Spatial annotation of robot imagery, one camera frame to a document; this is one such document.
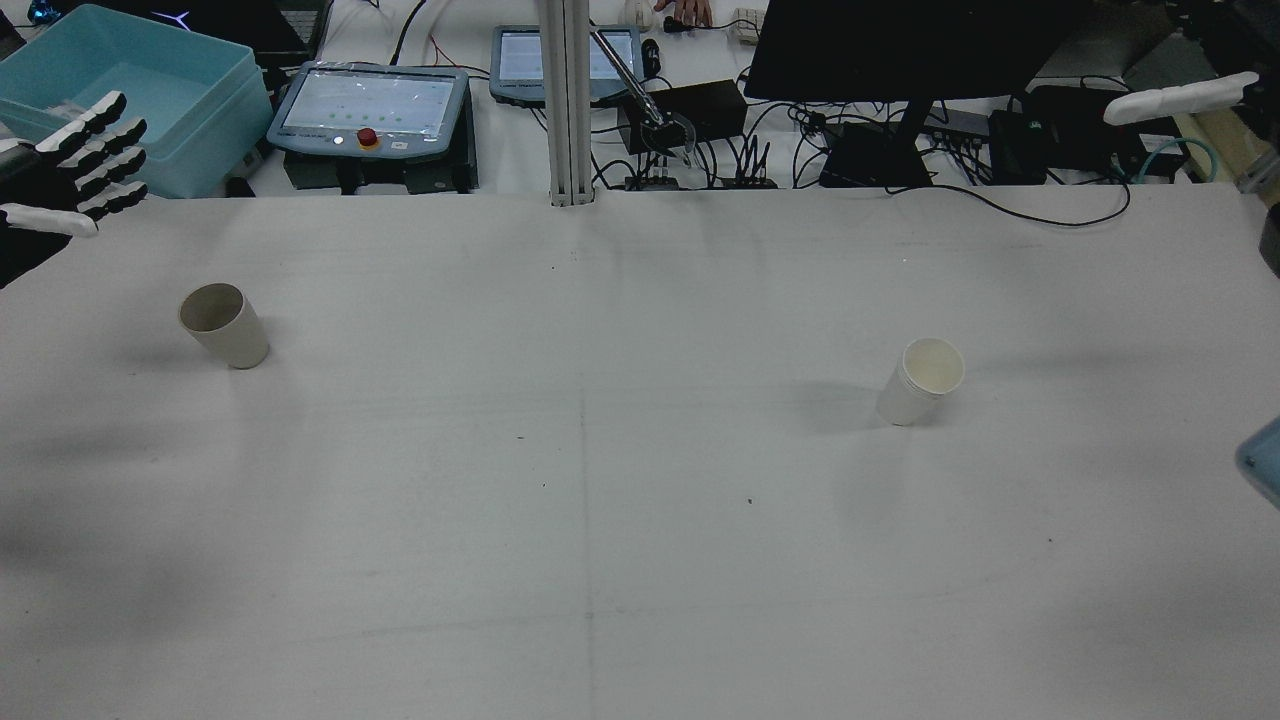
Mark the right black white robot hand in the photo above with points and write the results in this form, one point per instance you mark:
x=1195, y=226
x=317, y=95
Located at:
x=1170, y=100

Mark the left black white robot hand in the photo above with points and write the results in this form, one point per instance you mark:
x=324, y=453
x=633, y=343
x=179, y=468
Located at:
x=90, y=150

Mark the brown paper cup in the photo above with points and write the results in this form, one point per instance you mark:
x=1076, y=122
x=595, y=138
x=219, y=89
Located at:
x=235, y=340

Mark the white paper cup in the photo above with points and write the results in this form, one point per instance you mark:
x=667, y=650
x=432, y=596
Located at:
x=905, y=400

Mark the large black device box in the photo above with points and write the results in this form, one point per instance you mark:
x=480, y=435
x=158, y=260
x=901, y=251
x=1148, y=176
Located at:
x=1090, y=120

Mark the teal plastic bin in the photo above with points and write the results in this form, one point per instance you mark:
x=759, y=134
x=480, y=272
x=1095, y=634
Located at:
x=200, y=110

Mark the small black adapter box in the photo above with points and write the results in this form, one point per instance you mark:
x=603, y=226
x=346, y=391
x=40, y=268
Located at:
x=1015, y=150

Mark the dark laptop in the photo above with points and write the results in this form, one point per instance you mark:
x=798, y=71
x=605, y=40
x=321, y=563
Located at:
x=240, y=25

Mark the black monitor with stand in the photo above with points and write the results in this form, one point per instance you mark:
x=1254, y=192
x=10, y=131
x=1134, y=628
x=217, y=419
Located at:
x=900, y=50

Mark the black pendant stand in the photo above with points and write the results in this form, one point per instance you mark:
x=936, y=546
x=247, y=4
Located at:
x=400, y=175

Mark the teach pendant with red button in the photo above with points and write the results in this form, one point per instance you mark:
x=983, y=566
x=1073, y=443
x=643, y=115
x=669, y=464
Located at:
x=420, y=140

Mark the white power strip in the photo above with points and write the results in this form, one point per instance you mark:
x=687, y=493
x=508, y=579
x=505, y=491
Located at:
x=748, y=27

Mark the grey teach pendant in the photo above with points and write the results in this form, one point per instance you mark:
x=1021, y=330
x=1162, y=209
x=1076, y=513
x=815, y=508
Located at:
x=520, y=60

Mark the black power box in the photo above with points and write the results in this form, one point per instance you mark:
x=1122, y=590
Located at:
x=700, y=110

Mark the person's bare hand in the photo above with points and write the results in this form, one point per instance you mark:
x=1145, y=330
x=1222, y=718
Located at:
x=690, y=10

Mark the black computer mouse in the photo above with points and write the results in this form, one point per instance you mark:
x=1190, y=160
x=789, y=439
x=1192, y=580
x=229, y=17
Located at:
x=651, y=58

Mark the aluminium profile post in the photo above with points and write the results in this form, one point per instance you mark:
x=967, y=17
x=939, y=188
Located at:
x=568, y=100

